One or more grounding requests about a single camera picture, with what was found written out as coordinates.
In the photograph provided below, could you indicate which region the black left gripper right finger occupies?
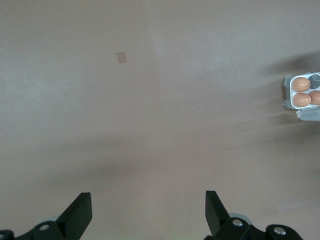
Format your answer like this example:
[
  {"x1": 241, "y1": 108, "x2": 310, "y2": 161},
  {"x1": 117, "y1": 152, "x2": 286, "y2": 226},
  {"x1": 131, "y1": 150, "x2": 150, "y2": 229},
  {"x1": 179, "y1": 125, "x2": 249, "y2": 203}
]
[{"x1": 203, "y1": 190, "x2": 304, "y2": 240}]

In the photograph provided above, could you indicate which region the clear plastic egg box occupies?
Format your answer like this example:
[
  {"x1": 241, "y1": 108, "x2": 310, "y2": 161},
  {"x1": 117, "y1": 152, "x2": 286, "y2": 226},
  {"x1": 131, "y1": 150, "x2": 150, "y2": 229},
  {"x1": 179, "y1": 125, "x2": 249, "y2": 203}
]
[{"x1": 282, "y1": 71, "x2": 320, "y2": 122}]

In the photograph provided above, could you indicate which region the brown egg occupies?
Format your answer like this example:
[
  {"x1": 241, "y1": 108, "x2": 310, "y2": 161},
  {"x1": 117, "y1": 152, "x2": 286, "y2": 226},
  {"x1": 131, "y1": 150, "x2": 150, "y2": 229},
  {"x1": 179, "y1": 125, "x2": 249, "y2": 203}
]
[
  {"x1": 292, "y1": 76, "x2": 311, "y2": 92},
  {"x1": 292, "y1": 92, "x2": 313, "y2": 107},
  {"x1": 309, "y1": 90, "x2": 320, "y2": 106}
]

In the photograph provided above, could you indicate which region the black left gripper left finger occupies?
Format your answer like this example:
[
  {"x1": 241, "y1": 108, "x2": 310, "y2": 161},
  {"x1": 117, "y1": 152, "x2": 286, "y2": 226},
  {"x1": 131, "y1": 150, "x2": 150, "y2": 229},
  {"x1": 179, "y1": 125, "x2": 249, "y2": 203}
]
[{"x1": 0, "y1": 191, "x2": 93, "y2": 240}]

